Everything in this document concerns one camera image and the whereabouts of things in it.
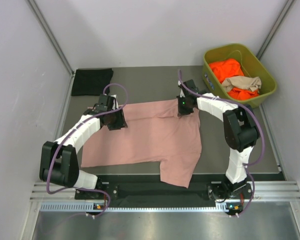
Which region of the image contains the grey slotted cable duct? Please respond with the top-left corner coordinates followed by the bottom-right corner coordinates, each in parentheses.
top-left (40, 202), bottom-right (240, 213)

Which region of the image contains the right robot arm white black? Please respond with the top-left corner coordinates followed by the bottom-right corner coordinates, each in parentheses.
top-left (177, 79), bottom-right (260, 200)

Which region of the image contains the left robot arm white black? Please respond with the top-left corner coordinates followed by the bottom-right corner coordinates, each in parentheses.
top-left (39, 94), bottom-right (128, 199)

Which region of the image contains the right aluminium corner post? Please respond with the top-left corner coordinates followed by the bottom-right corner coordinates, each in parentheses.
top-left (256, 0), bottom-right (296, 60)

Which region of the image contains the olive green plastic bin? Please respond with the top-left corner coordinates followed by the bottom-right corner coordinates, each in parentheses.
top-left (202, 43), bottom-right (278, 110)

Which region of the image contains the beige t shirt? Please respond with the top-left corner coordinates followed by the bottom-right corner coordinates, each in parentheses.
top-left (221, 76), bottom-right (262, 93)

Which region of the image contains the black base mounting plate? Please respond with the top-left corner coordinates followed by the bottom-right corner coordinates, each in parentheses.
top-left (74, 172), bottom-right (286, 208)

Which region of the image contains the folded black t shirt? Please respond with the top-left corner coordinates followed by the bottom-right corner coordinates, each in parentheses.
top-left (71, 68), bottom-right (114, 97)

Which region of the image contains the left aluminium corner post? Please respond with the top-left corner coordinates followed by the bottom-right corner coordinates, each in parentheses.
top-left (25, 0), bottom-right (74, 76)

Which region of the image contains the aluminium corner post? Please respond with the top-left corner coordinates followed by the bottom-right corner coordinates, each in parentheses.
top-left (256, 0), bottom-right (296, 60)
top-left (25, 0), bottom-right (74, 76)

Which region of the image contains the pink t shirt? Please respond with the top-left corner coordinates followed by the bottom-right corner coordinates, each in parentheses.
top-left (81, 99), bottom-right (202, 188)

